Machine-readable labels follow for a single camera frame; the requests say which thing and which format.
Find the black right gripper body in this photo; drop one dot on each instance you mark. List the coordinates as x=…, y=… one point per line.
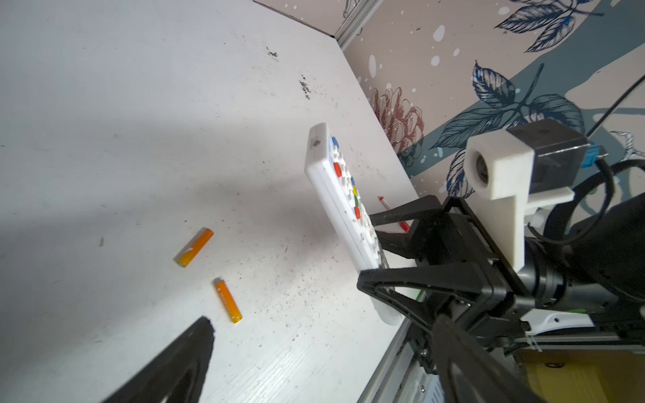
x=460, y=237

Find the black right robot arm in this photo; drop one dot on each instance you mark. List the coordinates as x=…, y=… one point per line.
x=586, y=294

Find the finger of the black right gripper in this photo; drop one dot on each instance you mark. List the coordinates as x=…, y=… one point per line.
x=466, y=281
x=403, y=229

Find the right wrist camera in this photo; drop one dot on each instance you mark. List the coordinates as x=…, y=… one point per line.
x=515, y=172

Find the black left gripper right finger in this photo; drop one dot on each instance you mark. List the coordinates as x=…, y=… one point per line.
x=468, y=373

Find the orange battery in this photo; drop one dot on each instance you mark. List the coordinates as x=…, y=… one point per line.
x=228, y=301
x=187, y=254

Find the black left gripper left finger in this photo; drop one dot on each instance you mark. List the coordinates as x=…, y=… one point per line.
x=178, y=373

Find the white remote control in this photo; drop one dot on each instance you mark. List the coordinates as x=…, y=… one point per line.
x=334, y=185

